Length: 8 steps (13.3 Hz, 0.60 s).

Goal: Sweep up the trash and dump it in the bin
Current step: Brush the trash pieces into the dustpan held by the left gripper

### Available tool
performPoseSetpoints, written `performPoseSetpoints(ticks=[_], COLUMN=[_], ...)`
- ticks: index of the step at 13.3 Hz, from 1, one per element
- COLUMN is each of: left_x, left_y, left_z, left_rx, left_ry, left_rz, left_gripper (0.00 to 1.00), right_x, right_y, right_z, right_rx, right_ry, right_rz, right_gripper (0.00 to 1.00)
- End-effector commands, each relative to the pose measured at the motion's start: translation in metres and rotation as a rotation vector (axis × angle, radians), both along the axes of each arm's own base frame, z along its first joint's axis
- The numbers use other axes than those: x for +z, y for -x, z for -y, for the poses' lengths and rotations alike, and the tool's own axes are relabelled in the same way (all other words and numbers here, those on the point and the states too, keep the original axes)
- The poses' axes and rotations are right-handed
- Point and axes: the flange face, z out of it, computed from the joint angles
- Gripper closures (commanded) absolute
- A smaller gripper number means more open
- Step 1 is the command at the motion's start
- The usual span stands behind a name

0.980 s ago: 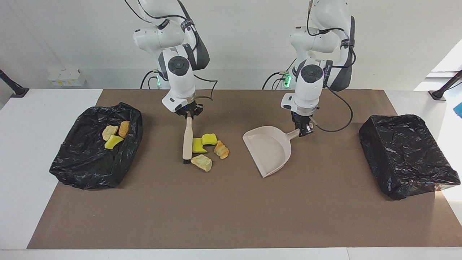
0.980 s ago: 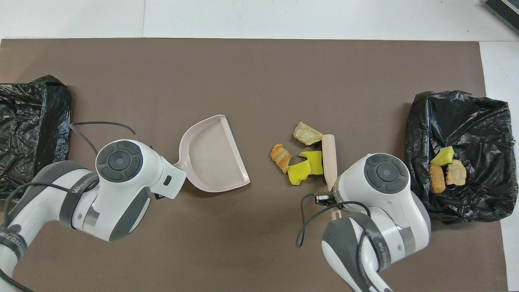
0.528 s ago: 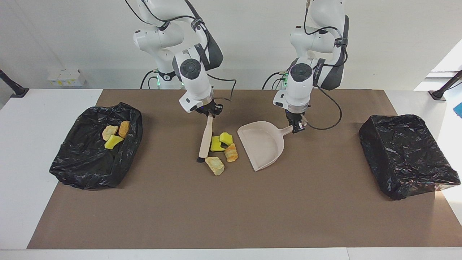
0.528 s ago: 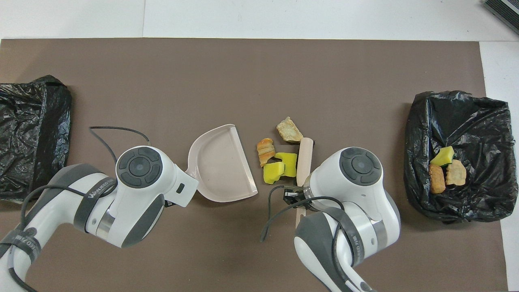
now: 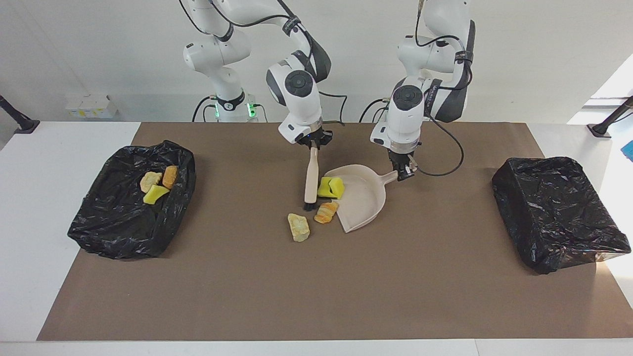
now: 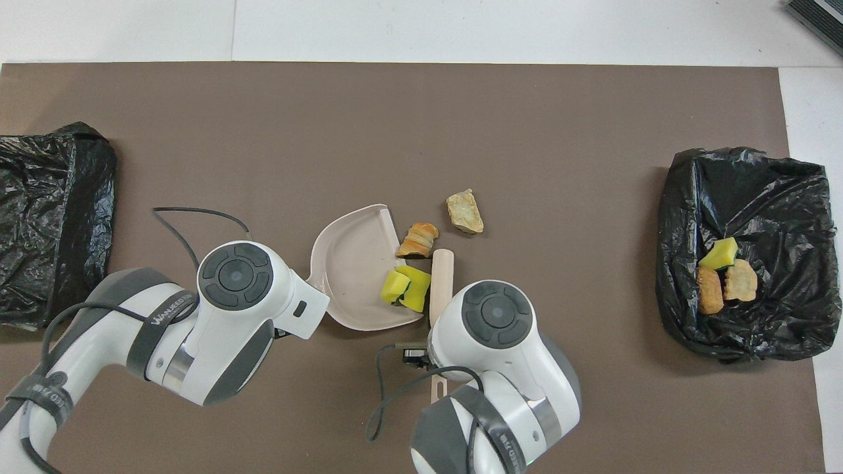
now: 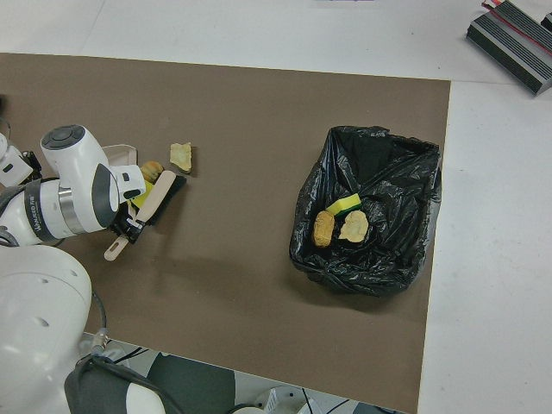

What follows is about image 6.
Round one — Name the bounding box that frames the brown oval bread roll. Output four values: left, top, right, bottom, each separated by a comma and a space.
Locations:
697, 266, 724, 315

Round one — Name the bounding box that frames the black bag-lined trash bin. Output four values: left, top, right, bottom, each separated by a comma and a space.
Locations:
656, 147, 842, 361
0, 122, 118, 330

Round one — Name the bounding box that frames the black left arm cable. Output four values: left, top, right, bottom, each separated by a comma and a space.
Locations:
0, 207, 253, 474

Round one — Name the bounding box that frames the yellow sponge piece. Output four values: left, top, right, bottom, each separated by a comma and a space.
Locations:
395, 265, 432, 313
380, 269, 411, 305

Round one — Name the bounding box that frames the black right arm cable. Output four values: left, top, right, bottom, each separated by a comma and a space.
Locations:
366, 342, 488, 443

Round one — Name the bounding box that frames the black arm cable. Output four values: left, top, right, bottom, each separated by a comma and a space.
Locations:
0, 207, 253, 474
366, 342, 488, 443

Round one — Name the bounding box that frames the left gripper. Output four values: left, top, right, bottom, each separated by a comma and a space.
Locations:
285, 273, 331, 340

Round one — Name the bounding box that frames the brown table mat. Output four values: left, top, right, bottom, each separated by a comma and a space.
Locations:
0, 63, 825, 474

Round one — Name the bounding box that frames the yellow green-backed sponge wedge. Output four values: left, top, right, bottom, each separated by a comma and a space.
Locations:
699, 237, 740, 271

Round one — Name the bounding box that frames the orange striped croissant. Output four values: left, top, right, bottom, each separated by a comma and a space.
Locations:
396, 223, 440, 259

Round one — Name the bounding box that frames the beige plastic dustpan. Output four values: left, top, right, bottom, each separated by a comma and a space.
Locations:
306, 204, 425, 332

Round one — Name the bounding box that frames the dark ribbed device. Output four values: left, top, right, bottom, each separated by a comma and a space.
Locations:
782, 0, 843, 57

